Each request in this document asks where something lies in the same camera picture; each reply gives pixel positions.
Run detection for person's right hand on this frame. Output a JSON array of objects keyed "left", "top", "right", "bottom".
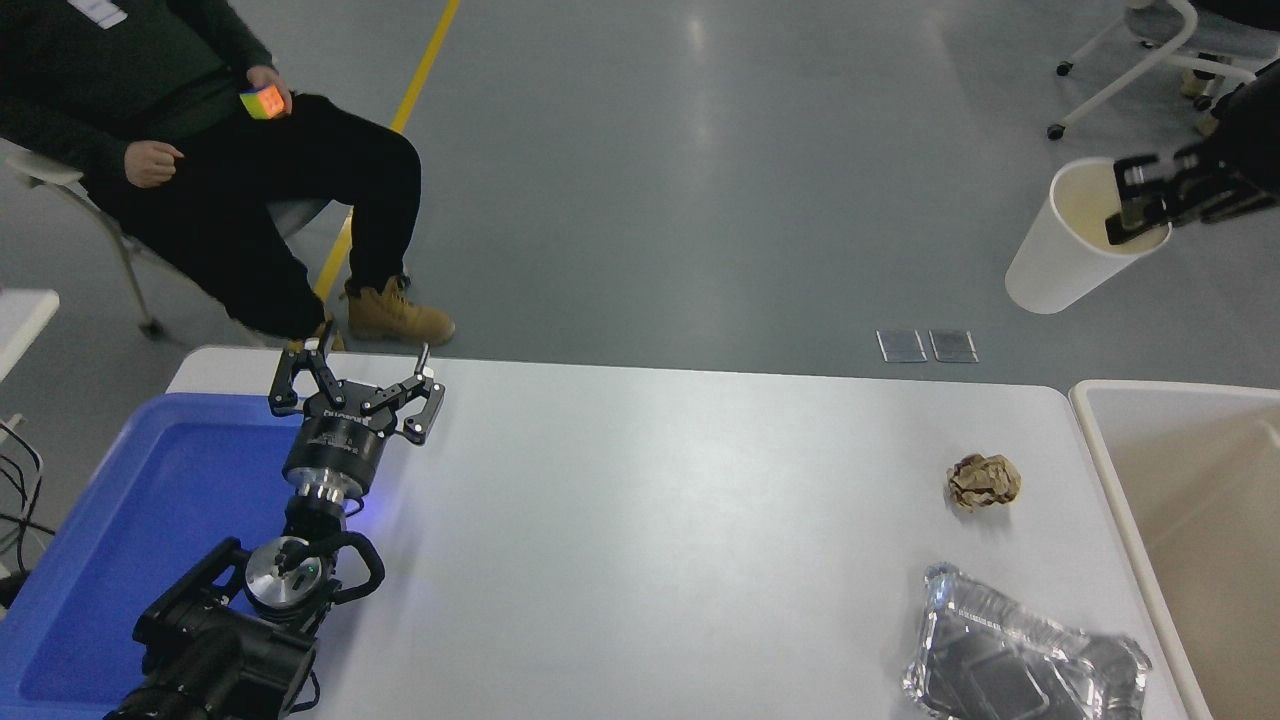
[{"left": 125, "top": 141, "right": 186, "bottom": 189}]

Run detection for person's left hand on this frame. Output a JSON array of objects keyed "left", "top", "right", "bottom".
[{"left": 247, "top": 65, "right": 294, "bottom": 116}]

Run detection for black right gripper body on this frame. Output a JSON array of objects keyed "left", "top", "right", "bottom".
[{"left": 1205, "top": 60, "right": 1280, "bottom": 191}]

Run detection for crumpled tan paper ball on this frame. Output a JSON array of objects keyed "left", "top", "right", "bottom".
[{"left": 946, "top": 453, "right": 1023, "bottom": 513}]

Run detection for black cables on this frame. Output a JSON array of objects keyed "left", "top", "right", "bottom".
[{"left": 0, "top": 410, "right": 46, "bottom": 613}]

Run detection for white-framed wheeled chair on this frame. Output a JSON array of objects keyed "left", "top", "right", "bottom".
[{"left": 1047, "top": 0, "right": 1261, "bottom": 141}]

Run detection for person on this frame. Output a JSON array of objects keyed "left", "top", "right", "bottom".
[
  {"left": 0, "top": 0, "right": 457, "bottom": 349},
  {"left": 1180, "top": 0, "right": 1280, "bottom": 136}
]

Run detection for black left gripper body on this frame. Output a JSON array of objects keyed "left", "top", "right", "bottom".
[{"left": 283, "top": 397, "right": 391, "bottom": 493}]

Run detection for white paper cup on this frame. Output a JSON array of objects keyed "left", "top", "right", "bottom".
[{"left": 1005, "top": 157, "right": 1173, "bottom": 316}]

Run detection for silver foil tray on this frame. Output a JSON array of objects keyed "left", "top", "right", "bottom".
[{"left": 902, "top": 563, "right": 1153, "bottom": 720}]

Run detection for blue plastic tray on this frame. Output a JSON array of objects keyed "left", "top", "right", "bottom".
[{"left": 0, "top": 392, "right": 311, "bottom": 720}]

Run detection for large pale bin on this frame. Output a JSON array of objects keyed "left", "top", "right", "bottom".
[{"left": 1068, "top": 380, "right": 1280, "bottom": 720}]

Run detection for small white side table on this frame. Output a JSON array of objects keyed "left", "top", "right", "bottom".
[{"left": 0, "top": 290, "right": 61, "bottom": 381}]

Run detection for grey padded chair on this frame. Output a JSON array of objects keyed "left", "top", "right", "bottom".
[{"left": 0, "top": 140, "right": 331, "bottom": 341}]

